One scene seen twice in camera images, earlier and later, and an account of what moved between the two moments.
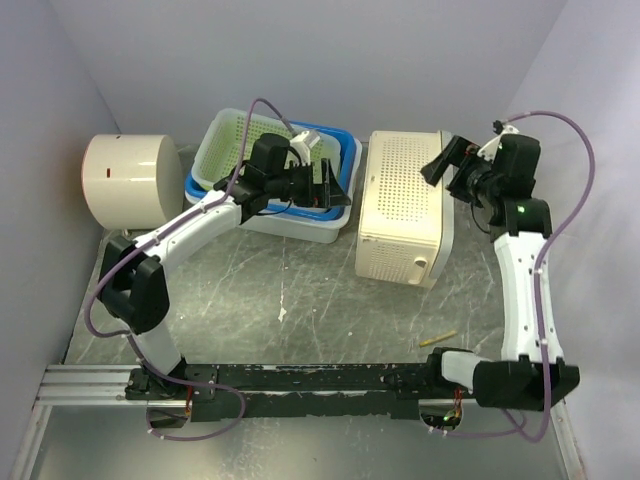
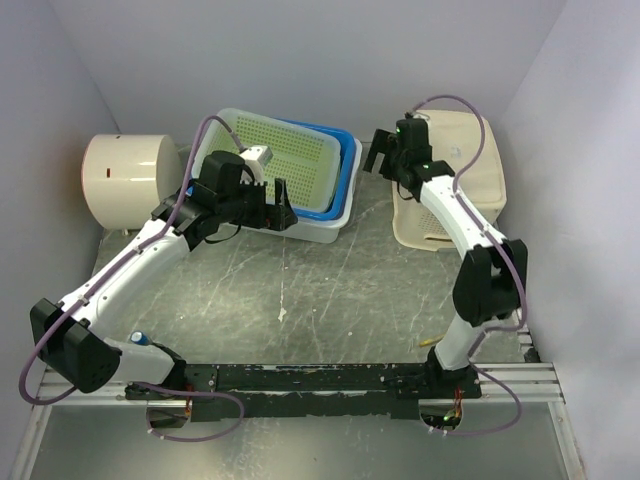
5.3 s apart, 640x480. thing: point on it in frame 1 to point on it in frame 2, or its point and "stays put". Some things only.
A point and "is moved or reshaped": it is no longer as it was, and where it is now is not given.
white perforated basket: [221, 147] stays put
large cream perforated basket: [407, 232] is moved or reshaped
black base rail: [254, 391] stays put
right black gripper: [463, 154] to [384, 142]
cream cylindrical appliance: [132, 181] stays put
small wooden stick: [431, 340] stays put
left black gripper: [316, 196] to [269, 216]
